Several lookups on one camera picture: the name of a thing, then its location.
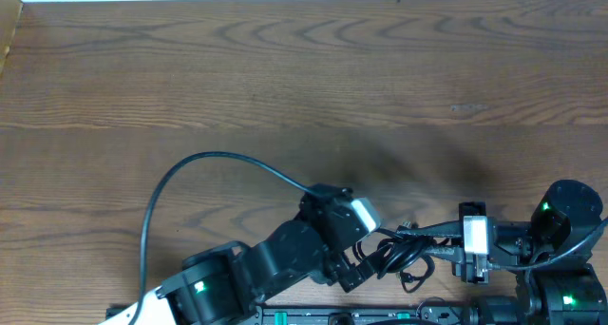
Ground cardboard panel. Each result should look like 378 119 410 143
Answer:
0 0 23 71

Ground black camera cable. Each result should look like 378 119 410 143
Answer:
127 151 324 325
484 218 608 272

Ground thick black USB cable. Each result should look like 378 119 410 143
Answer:
353 227 436 281

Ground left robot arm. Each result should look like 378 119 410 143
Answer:
105 184 381 325

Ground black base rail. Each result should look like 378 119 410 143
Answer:
104 296 523 325

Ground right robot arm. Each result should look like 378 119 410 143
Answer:
397 180 607 324

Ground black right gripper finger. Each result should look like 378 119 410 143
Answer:
425 246 464 263
396 220 463 239

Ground black right camera cable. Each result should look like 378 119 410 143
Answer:
484 218 608 272

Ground black left camera cable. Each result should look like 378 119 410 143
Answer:
127 151 324 325

